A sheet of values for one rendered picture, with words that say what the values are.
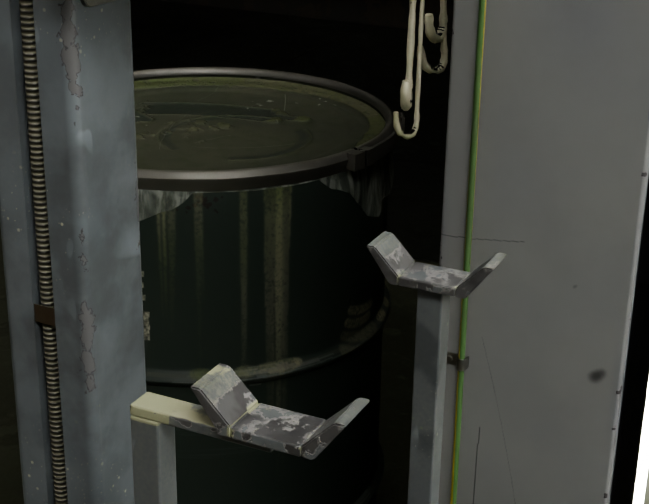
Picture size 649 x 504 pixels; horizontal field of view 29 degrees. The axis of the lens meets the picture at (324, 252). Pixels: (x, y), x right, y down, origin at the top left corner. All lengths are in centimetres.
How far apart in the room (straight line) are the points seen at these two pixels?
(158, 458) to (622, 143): 58
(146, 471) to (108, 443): 13
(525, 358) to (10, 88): 63
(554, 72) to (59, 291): 52
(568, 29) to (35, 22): 53
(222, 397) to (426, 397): 22
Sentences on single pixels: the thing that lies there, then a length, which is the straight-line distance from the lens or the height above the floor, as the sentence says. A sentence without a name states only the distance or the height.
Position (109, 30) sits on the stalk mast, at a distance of 69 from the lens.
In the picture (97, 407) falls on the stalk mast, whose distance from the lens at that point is 74.
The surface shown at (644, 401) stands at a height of 85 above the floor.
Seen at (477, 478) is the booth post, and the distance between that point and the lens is 125.
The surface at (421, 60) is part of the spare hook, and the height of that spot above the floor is 112.
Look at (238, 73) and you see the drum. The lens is 213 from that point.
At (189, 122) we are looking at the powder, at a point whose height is 87.
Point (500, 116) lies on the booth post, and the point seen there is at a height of 109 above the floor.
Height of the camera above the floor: 139
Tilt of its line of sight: 22 degrees down
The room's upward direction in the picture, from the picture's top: 1 degrees clockwise
